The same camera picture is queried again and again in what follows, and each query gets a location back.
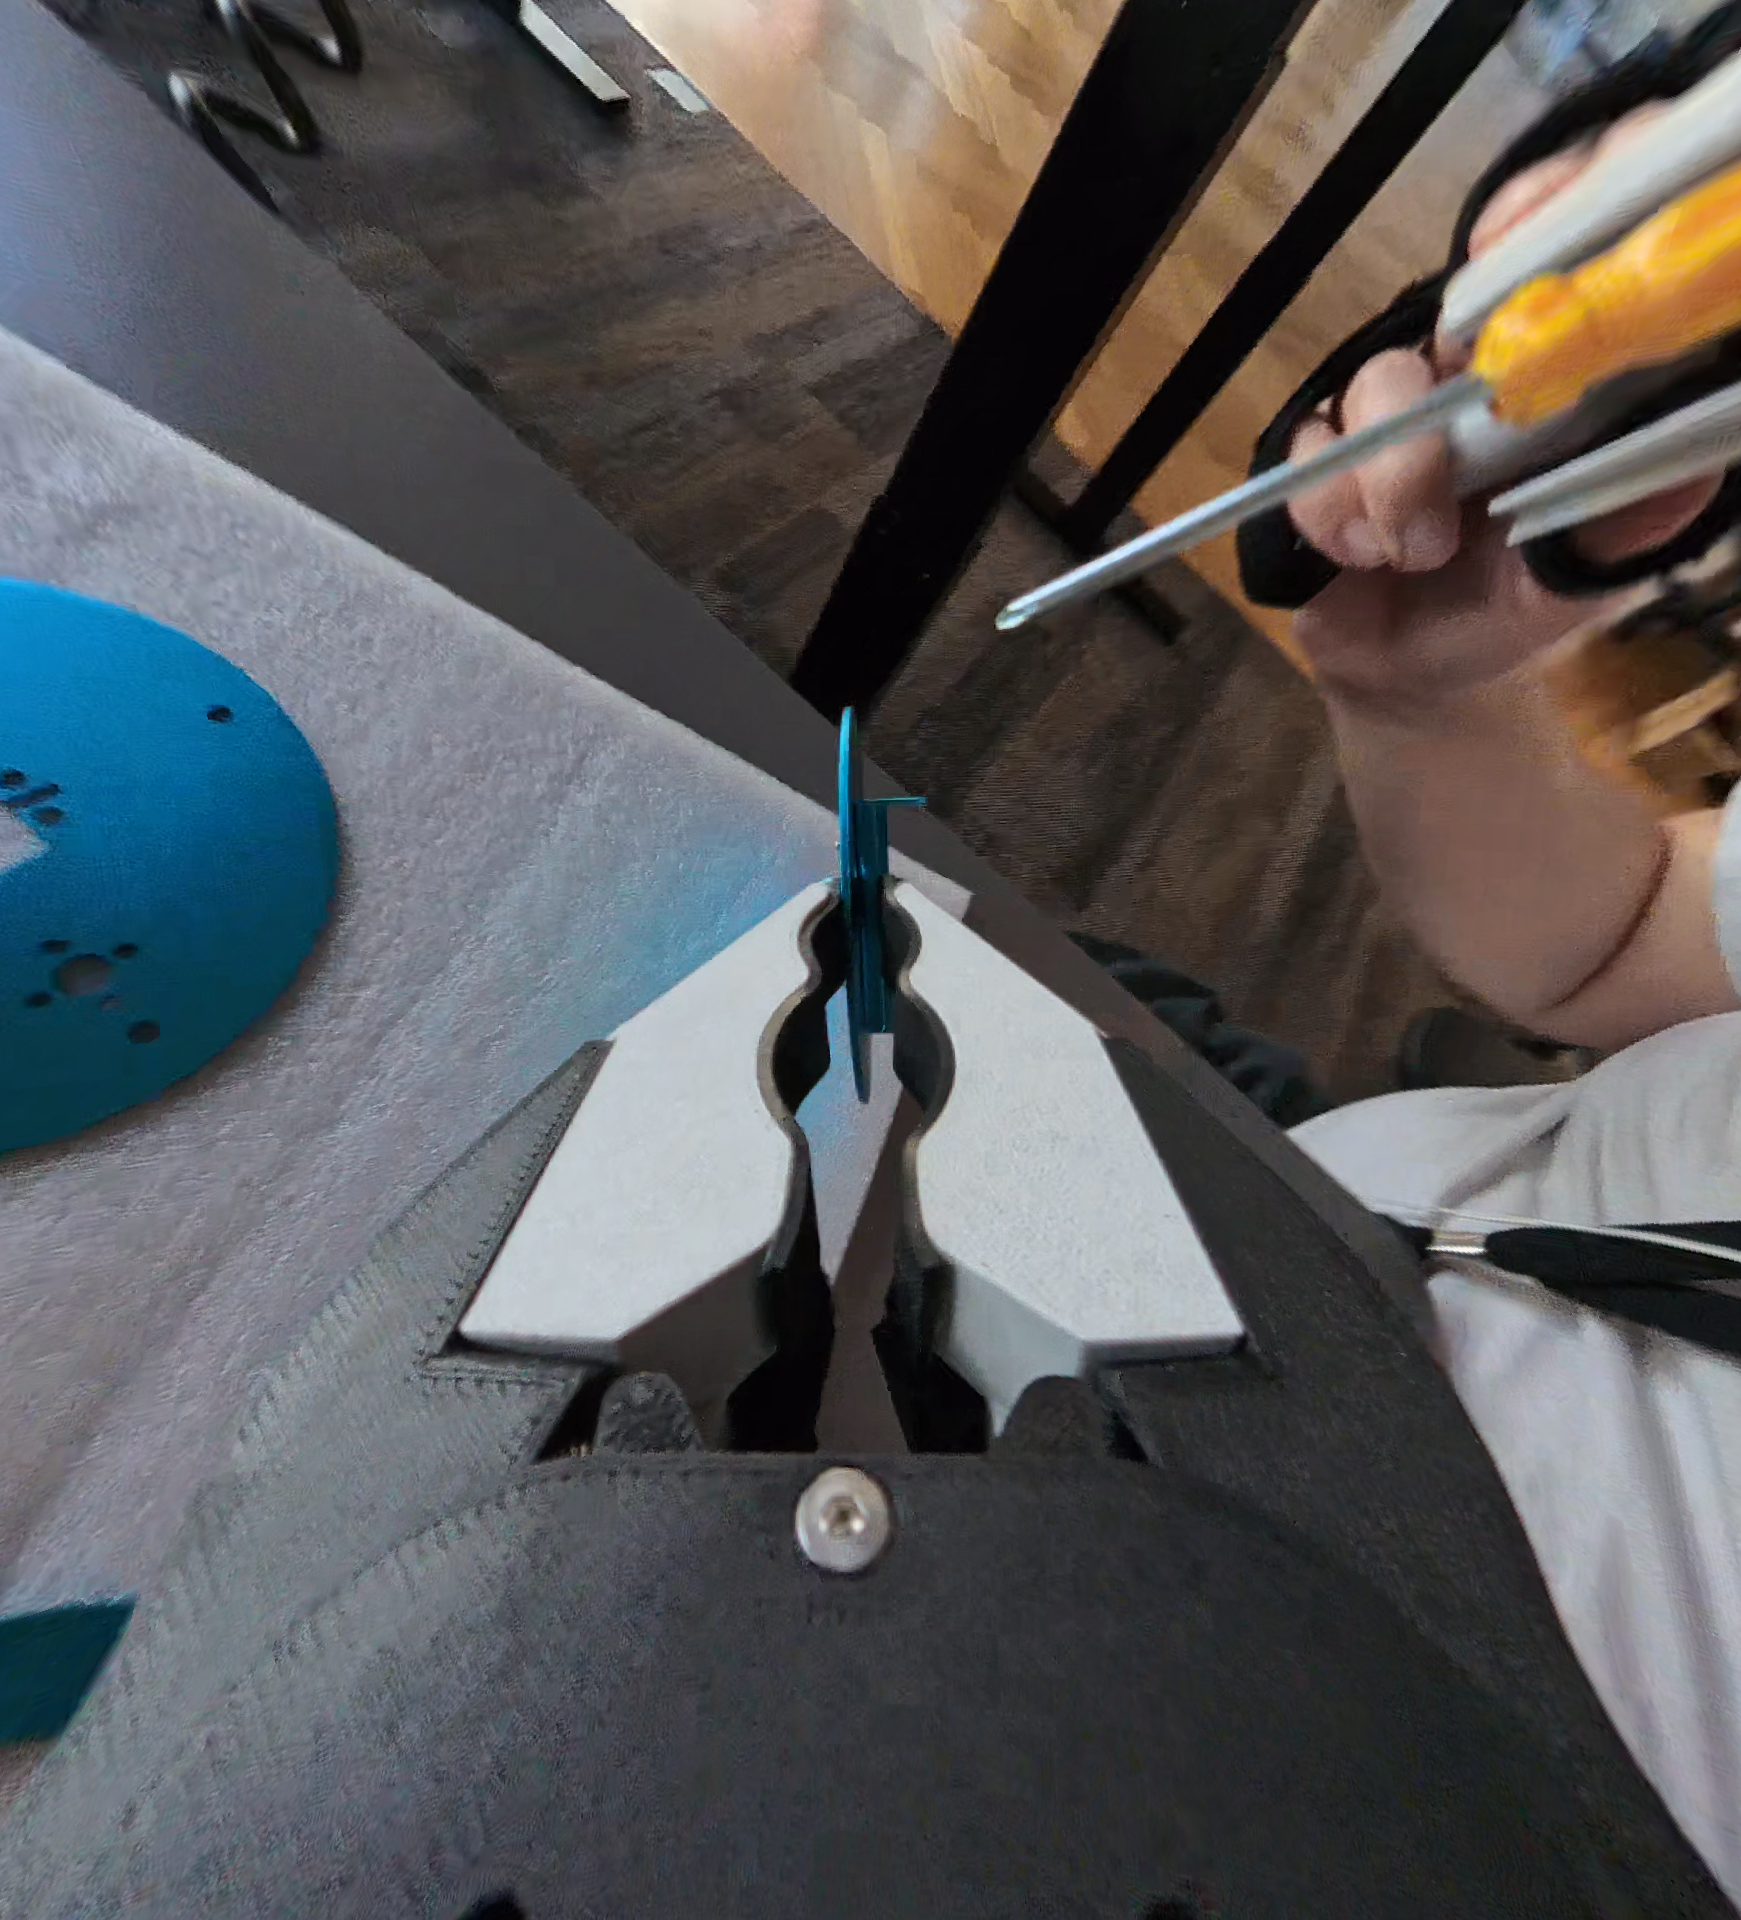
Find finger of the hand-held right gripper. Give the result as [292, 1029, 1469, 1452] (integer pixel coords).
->
[1436, 0, 1741, 350]
[1446, 333, 1741, 546]

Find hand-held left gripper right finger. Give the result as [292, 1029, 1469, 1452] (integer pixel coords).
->
[884, 878, 1248, 1449]

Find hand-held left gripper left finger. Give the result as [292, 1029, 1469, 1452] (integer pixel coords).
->
[457, 882, 838, 1449]

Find yellow handled screwdriver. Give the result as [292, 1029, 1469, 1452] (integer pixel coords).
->
[994, 113, 1741, 632]

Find blue perforated mounting disc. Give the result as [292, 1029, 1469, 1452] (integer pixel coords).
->
[834, 709, 902, 1103]

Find person's right forearm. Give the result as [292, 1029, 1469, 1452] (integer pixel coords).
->
[1319, 661, 1741, 1052]

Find person's right hand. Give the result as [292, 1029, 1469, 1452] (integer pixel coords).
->
[1282, 134, 1726, 714]

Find dark pants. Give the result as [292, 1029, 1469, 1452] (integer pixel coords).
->
[1066, 930, 1330, 1128]

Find white foam sheet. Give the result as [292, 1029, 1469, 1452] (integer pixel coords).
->
[0, 292, 977, 1831]

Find black shoe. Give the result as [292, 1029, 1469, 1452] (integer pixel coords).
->
[1397, 1001, 1593, 1091]

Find blue disc with rectangular cutout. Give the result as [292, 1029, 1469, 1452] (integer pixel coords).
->
[0, 570, 343, 1175]

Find black desk leg frame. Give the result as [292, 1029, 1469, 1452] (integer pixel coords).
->
[786, 0, 1539, 722]

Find black shoulder strap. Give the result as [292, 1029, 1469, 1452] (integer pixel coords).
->
[1387, 1211, 1741, 1389]

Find blue metal ring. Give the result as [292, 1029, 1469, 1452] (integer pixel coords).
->
[0, 1597, 137, 1782]

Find thick black coiled cable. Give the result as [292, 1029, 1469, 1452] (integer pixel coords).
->
[165, 0, 366, 158]

